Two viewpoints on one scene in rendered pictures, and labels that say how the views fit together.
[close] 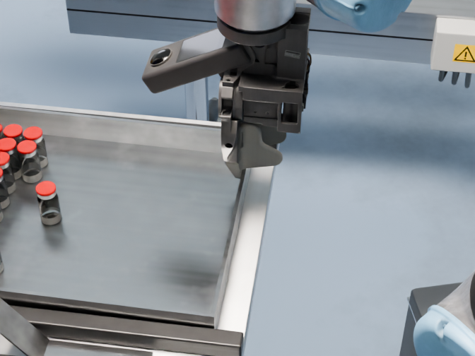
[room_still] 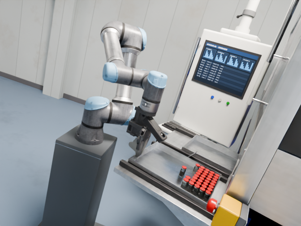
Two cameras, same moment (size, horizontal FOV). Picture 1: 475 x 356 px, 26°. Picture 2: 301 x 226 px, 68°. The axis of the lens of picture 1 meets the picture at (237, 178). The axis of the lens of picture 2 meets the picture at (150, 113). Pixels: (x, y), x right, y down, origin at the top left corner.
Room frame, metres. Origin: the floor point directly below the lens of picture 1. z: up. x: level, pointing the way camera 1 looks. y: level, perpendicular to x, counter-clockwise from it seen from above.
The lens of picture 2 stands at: (1.61, 0.22, 1.39)
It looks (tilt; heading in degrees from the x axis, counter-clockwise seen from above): 18 degrees down; 195
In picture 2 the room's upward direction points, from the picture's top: 17 degrees clockwise
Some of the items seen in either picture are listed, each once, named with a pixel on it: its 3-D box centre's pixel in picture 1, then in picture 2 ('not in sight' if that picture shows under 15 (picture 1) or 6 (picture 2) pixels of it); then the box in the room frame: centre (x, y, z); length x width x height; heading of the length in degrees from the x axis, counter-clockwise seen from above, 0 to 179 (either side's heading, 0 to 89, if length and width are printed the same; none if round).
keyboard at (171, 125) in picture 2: not in sight; (188, 134); (0.05, 0.12, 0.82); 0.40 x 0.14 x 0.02; 76
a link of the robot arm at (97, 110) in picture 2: not in sight; (96, 110); (0.63, -0.33, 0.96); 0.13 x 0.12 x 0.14; 131
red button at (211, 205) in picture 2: not in sight; (213, 206); (1.02, 0.32, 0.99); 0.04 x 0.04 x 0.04; 82
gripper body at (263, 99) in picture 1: (261, 64); (142, 123); (0.79, -0.02, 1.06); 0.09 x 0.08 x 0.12; 82
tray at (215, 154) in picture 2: not in sight; (217, 156); (0.43, 0.33, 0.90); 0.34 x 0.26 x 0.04; 82
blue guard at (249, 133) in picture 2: not in sight; (254, 115); (-0.05, 0.49, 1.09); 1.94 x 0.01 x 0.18; 172
